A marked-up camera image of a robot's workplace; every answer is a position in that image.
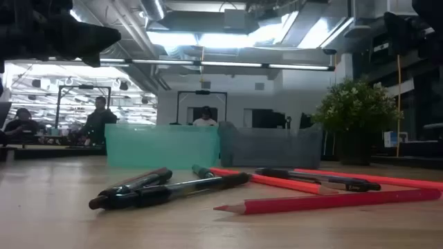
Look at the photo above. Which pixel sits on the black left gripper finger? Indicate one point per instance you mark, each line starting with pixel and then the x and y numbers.
pixel 92 60
pixel 83 36

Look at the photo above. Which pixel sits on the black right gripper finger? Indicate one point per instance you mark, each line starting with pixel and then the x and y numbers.
pixel 401 32

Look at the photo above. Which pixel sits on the black clear retractable pen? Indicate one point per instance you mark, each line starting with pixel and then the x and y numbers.
pixel 311 178
pixel 155 193
pixel 152 178

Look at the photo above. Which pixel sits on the green capped pen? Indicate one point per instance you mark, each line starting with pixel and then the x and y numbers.
pixel 202 172

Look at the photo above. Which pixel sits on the person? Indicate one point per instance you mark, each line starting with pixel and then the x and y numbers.
pixel 22 124
pixel 100 124
pixel 205 121

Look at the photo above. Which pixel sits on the dark monitor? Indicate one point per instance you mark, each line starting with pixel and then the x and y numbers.
pixel 4 114

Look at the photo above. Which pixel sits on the green potted plant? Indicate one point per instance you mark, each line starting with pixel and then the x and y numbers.
pixel 353 107

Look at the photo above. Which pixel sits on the white box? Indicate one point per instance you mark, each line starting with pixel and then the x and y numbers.
pixel 390 139

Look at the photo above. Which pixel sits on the teal translucent plastic bin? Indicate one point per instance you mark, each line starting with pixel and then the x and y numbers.
pixel 159 147

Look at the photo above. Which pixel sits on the LED light bar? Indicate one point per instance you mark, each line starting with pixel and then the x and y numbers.
pixel 228 64

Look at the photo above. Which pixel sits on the grey translucent plastic bin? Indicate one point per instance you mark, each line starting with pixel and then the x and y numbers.
pixel 270 148

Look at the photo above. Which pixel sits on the black gantry frame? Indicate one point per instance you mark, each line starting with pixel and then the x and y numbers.
pixel 83 87
pixel 202 92

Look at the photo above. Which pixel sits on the black ceiling camera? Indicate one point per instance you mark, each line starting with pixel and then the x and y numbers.
pixel 329 52

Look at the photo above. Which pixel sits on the grey wall vent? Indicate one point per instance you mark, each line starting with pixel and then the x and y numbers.
pixel 206 85
pixel 259 86

